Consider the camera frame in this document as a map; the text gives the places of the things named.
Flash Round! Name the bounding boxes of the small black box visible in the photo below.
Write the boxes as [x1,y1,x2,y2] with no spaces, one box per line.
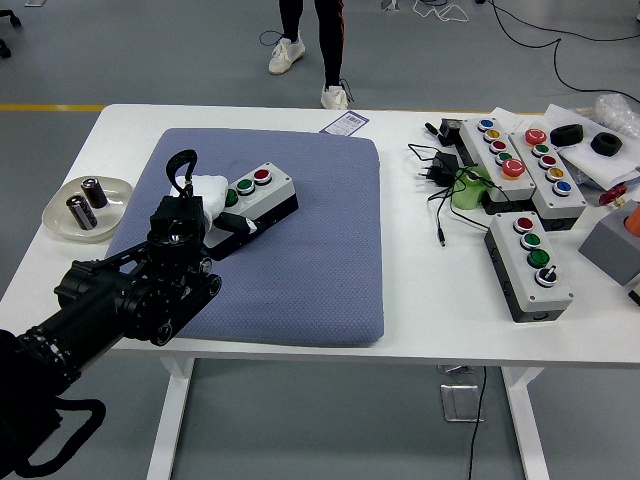
[438,117,466,145]

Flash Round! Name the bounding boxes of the black office chair base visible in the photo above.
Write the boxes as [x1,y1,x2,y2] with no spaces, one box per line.
[0,9,21,59]

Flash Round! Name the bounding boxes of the purple white label card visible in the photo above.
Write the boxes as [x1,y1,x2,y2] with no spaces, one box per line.
[318,109,370,136]

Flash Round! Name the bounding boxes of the white shallow dish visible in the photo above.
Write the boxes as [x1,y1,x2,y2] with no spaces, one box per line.
[42,174,135,245]

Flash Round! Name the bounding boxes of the black power adapter plug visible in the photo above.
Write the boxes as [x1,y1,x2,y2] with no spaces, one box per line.
[413,151,459,187]

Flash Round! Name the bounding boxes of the black floor cable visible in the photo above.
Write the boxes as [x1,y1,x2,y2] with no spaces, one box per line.
[487,0,640,101]

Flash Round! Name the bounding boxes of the black cable sleeve loop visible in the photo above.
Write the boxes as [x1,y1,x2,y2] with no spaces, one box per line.
[14,397,107,479]

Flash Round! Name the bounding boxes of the three-button grey control box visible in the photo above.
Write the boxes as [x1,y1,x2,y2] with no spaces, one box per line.
[202,160,300,260]

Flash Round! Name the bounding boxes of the white floor cable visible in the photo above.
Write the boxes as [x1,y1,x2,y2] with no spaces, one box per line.
[412,0,471,24]

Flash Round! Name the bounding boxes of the dark cylindrical battery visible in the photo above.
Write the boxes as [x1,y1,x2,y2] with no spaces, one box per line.
[65,194,98,230]
[81,176,110,210]

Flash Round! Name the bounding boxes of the green plastic piece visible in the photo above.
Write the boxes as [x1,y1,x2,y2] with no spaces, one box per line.
[449,165,494,210]

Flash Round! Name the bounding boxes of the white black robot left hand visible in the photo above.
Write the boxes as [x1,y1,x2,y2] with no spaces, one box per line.
[168,172,259,237]

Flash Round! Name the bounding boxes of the five-button box, blue button end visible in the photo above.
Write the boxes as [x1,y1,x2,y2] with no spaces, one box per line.
[457,117,537,215]

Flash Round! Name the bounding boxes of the metal floor socket plate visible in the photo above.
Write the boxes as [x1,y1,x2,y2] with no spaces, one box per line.
[438,382,486,424]

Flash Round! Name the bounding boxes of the red valve handle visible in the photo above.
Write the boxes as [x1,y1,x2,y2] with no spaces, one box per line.
[598,182,629,207]

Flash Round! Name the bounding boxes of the grey block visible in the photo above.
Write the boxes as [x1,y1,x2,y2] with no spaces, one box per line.
[578,199,640,287]

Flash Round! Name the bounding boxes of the black hanging cable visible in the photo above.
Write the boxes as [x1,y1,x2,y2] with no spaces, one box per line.
[467,367,489,480]

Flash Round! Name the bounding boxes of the black foam ring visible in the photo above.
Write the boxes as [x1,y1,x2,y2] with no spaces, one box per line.
[589,131,624,158]
[548,123,585,148]

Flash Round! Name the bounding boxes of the black adapter cord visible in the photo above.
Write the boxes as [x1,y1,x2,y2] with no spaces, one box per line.
[406,142,511,248]

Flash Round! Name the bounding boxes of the white paper sheets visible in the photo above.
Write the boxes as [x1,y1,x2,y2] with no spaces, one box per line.
[489,103,640,191]

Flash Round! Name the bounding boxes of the clear plastic bag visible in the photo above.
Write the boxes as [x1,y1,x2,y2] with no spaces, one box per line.
[574,93,640,141]

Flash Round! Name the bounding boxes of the white table leg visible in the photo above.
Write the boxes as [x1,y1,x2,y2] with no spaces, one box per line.
[499,366,551,480]
[144,357,196,480]

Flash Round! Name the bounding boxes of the four-button box with selector switch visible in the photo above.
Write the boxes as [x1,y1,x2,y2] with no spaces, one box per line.
[483,210,575,324]

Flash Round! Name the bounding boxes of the blue-grey textured mat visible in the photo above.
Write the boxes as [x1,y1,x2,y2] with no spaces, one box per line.
[103,127,386,349]

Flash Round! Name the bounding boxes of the orange cylinder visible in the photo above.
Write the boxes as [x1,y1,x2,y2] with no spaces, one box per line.
[621,203,640,236]

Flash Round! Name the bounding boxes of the five-button box, red mushroom end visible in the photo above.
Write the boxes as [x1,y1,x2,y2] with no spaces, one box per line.
[507,127,587,232]

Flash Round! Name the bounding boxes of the person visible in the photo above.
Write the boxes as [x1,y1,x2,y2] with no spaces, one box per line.
[268,0,351,111]

